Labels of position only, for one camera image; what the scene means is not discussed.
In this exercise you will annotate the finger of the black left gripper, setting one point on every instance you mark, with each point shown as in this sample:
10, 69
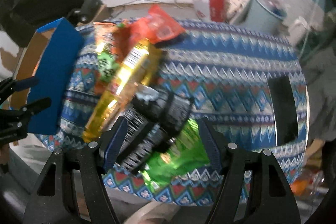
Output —
31, 109
10, 85

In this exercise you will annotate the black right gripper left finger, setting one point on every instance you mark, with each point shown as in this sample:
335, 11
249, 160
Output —
53, 199

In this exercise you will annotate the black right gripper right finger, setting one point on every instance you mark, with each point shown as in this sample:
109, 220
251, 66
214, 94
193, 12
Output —
270, 199

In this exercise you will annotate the orange green snack bag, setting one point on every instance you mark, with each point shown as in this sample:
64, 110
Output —
112, 45

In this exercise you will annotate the gold cracker tube pack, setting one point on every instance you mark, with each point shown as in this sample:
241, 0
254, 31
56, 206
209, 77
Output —
138, 67

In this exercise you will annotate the black snack bag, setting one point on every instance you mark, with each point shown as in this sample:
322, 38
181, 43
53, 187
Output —
155, 118

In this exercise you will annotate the red snack packet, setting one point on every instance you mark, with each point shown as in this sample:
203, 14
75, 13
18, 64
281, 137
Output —
156, 27

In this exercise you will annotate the blue cardboard box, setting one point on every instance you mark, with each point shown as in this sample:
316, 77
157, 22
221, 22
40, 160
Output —
49, 56

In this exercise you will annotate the black phone on cloth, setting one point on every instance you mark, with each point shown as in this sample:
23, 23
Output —
284, 110

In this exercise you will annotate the patterned blue table cloth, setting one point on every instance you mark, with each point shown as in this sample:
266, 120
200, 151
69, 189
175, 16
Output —
226, 70

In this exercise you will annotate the white electric kettle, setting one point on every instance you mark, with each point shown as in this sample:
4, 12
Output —
297, 31

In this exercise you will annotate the light blue bucket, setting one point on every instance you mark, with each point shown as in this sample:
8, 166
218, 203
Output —
265, 15

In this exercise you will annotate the white red paper bag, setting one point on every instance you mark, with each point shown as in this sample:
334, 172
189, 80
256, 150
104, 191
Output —
211, 10

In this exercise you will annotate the flat cardboard packaging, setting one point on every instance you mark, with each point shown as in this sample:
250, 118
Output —
237, 11

